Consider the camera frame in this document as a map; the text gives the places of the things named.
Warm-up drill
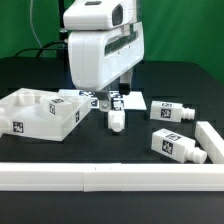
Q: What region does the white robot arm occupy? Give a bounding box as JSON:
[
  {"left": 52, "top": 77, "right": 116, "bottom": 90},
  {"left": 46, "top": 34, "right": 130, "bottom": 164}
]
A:
[{"left": 63, "top": 0, "right": 144, "bottom": 112}]

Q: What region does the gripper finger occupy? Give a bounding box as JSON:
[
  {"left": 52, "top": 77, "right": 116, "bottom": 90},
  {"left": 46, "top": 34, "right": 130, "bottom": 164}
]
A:
[
  {"left": 96, "top": 91, "right": 111, "bottom": 111},
  {"left": 118, "top": 71, "right": 133, "bottom": 95}
]

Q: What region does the white square tabletop tray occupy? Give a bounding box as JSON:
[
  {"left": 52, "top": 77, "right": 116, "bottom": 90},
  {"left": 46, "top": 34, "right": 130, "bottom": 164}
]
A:
[{"left": 0, "top": 88, "right": 91, "bottom": 141}]

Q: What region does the white front fence bar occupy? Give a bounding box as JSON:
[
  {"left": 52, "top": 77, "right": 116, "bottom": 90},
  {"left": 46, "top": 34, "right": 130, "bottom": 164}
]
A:
[{"left": 0, "top": 162, "right": 224, "bottom": 192}]

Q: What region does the black cable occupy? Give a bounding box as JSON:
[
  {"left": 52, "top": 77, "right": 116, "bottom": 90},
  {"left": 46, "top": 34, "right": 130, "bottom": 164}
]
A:
[{"left": 14, "top": 40, "right": 69, "bottom": 58}]

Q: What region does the white hanging cable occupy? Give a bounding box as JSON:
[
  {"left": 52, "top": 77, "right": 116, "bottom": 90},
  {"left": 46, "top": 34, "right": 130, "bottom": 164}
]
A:
[{"left": 29, "top": 0, "right": 44, "bottom": 48}]

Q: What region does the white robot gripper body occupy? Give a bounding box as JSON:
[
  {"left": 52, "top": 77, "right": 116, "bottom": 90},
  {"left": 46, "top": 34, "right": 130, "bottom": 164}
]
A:
[{"left": 68, "top": 23, "right": 144, "bottom": 92}]

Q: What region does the black pole stand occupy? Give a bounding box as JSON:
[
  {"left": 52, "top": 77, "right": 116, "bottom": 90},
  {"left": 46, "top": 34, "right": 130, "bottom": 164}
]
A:
[{"left": 58, "top": 0, "right": 68, "bottom": 58}]

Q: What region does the green backdrop curtain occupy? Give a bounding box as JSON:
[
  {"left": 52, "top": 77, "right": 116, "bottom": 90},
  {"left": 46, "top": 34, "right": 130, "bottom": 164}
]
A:
[{"left": 0, "top": 0, "right": 224, "bottom": 84}]

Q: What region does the paper sheet with tags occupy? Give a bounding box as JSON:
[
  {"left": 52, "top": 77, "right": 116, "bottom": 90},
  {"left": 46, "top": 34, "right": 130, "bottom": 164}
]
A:
[{"left": 59, "top": 89, "right": 147, "bottom": 110}]

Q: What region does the white fence bar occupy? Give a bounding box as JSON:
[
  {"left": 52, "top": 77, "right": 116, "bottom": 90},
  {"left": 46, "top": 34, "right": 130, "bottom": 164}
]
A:
[
  {"left": 195, "top": 121, "right": 224, "bottom": 164},
  {"left": 0, "top": 162, "right": 224, "bottom": 192}
]

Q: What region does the white right fence bar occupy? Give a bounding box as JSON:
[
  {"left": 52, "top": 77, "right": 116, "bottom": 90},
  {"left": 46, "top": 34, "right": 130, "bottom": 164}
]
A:
[{"left": 195, "top": 121, "right": 224, "bottom": 164}]

